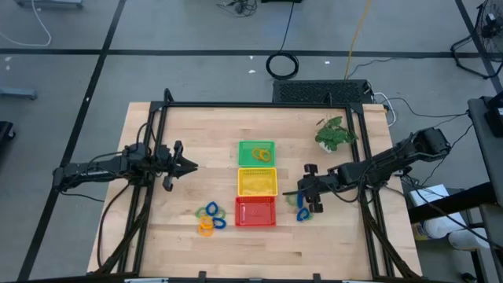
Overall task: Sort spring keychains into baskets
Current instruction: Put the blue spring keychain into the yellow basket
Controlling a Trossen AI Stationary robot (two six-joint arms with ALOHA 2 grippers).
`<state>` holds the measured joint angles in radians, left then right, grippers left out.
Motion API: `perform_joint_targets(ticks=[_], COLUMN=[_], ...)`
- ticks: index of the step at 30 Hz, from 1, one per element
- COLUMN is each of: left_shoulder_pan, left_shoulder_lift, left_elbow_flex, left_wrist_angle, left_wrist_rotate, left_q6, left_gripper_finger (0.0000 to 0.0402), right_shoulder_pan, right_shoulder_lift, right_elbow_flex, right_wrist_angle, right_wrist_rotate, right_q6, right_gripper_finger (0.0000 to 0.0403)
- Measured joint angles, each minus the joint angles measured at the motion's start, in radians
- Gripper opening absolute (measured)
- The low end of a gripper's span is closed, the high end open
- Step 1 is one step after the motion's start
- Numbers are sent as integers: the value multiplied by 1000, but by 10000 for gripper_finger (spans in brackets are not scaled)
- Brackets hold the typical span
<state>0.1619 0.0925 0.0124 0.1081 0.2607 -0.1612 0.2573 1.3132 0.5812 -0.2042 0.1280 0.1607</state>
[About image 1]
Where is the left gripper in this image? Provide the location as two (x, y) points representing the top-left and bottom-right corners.
(153, 140), (199, 192)

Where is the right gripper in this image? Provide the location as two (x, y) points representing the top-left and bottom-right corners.
(281, 164), (340, 214)

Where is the green plant in white pot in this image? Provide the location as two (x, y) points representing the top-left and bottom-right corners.
(314, 115), (359, 153)

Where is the yellow plastic basket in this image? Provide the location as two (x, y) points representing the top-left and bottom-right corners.
(237, 167), (279, 197)

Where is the red plastic basket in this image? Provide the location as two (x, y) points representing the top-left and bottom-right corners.
(234, 196), (277, 228)

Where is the green plastic basket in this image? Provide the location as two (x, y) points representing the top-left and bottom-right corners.
(237, 140), (277, 167)

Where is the black perforated computer case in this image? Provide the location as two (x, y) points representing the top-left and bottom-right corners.
(272, 79), (373, 105)

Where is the white paper towel pack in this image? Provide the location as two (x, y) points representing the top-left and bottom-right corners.
(410, 184), (492, 252)

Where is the black metal beam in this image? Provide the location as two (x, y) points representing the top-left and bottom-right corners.
(408, 182), (503, 223)

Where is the grey side desk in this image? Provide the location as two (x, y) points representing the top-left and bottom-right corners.
(467, 96), (503, 205)

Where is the grey caster leg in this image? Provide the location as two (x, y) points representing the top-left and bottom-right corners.
(0, 86), (39, 101)

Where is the black floor object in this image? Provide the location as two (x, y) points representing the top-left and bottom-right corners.
(0, 120), (17, 143)

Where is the black desk monitor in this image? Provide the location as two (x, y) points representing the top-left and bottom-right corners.
(483, 92), (503, 138)

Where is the grey furniture base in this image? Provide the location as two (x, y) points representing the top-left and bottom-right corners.
(14, 0), (84, 9)

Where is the black standing fan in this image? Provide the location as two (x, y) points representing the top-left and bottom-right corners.
(450, 0), (503, 79)

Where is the black aluminium table frame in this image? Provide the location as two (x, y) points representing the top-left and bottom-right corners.
(86, 88), (424, 283)

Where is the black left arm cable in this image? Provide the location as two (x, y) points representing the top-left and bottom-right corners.
(96, 182), (133, 268)

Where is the white computer cable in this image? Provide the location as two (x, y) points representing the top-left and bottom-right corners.
(372, 92), (398, 127)

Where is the black power cable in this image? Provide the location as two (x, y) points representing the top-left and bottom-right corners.
(266, 0), (300, 81)

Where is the yellow hanging cable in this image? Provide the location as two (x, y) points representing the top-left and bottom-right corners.
(344, 0), (373, 81)

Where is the black cable tangle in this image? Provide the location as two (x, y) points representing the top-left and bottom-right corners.
(215, 0), (259, 17)

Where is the white floor cable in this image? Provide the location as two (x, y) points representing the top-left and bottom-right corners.
(0, 0), (53, 47)

